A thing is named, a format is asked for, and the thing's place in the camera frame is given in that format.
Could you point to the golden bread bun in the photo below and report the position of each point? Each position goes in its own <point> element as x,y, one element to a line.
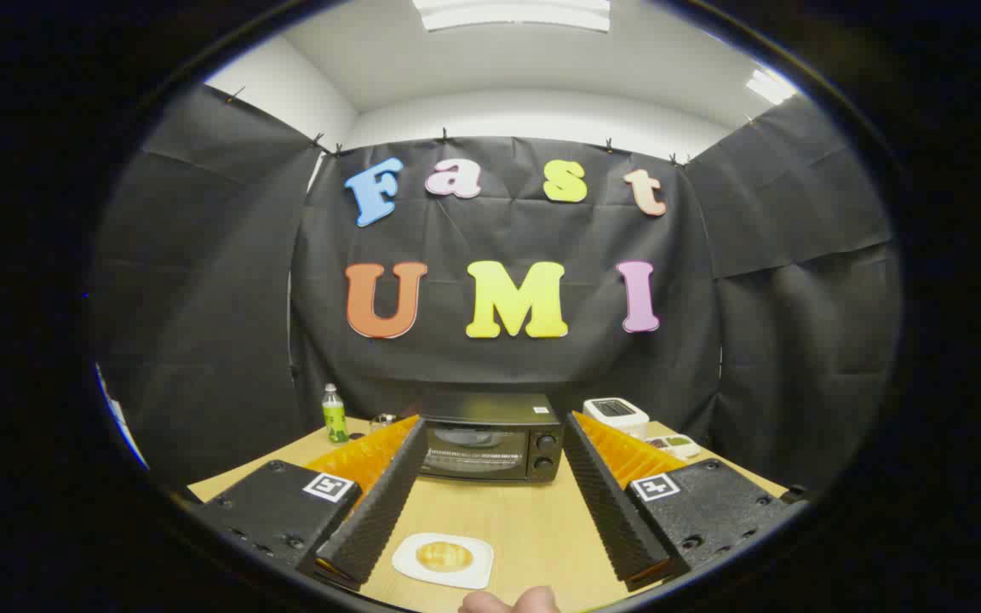
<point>444,556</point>

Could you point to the small clear glass cup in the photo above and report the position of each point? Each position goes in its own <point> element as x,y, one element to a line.
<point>382,421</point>

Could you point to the black toaster oven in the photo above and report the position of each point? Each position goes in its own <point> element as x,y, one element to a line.
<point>490,409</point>

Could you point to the white pop-up toaster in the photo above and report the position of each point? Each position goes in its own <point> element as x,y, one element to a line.
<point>618,419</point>

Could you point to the white square plate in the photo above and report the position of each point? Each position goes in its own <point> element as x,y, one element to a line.
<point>404,562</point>

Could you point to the small ceiling light panel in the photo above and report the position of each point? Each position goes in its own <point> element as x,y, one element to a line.
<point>770,87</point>

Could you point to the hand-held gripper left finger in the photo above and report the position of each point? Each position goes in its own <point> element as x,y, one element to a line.
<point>380,511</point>

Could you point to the white compartment snack tray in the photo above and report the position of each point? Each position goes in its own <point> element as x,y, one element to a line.
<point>676,444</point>

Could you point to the large ceiling light panel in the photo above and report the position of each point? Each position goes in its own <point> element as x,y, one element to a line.
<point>512,15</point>

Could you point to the green label drink bottle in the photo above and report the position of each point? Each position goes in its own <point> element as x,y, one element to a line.
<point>335,421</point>

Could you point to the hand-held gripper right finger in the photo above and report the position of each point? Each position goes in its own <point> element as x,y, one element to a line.
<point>610,511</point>

